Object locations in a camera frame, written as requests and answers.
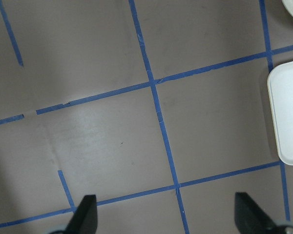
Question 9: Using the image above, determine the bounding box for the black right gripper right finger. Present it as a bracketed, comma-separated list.
[235, 192, 277, 234]

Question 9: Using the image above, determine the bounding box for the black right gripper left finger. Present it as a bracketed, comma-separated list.
[64, 195, 98, 234]

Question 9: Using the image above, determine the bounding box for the white rectangular tray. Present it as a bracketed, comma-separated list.
[267, 61, 293, 166]

